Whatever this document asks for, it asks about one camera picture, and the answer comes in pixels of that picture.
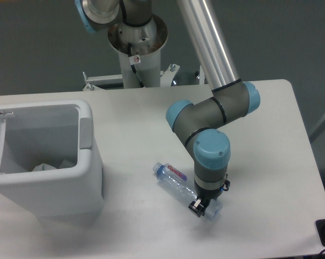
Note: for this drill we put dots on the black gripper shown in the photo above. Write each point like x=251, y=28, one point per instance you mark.
x=205, y=196

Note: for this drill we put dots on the white open trash can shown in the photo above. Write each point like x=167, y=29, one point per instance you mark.
x=49, y=132

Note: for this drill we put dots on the clear plastic water bottle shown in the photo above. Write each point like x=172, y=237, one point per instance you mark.
x=183, y=189

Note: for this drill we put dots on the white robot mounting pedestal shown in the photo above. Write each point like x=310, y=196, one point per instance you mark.
x=138, y=70

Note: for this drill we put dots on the white metal base frame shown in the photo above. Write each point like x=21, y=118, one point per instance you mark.
x=174, y=75

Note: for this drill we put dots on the white trash inside bin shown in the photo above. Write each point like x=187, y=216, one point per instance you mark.
x=45, y=167

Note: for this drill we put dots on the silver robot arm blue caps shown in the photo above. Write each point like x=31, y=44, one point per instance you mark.
x=138, y=35

